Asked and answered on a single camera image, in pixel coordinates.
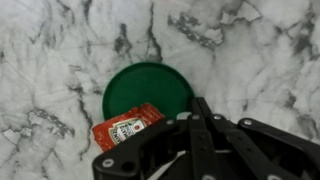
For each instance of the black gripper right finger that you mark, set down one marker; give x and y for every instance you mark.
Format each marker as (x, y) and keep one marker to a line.
(260, 150)

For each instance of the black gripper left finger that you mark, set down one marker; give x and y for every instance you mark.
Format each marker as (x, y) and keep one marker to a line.
(200, 146)

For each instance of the red ketchup packet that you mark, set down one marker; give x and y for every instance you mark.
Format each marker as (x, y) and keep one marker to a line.
(123, 128)

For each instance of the green round lid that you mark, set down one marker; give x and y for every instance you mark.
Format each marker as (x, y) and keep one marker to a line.
(146, 86)

